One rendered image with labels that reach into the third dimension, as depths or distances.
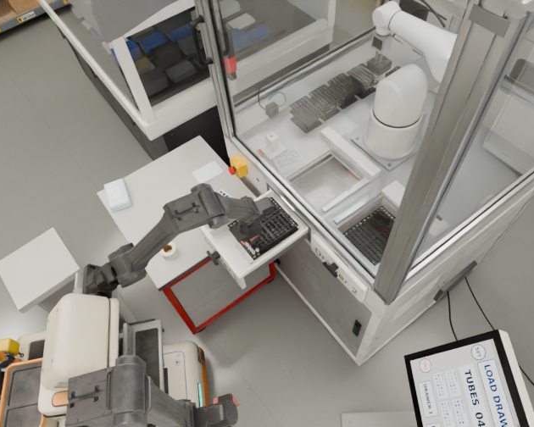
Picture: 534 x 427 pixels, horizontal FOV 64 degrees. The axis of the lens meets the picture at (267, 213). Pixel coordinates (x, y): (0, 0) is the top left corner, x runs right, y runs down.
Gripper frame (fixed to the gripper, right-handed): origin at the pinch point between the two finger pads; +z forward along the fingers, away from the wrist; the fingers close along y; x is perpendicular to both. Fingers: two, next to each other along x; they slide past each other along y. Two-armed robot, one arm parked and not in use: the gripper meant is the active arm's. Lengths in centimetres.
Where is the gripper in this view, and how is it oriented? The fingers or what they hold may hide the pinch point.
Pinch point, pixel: (247, 241)
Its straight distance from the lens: 162.8
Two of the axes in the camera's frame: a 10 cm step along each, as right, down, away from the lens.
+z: -0.1, 5.7, 8.2
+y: -8.3, 4.4, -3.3
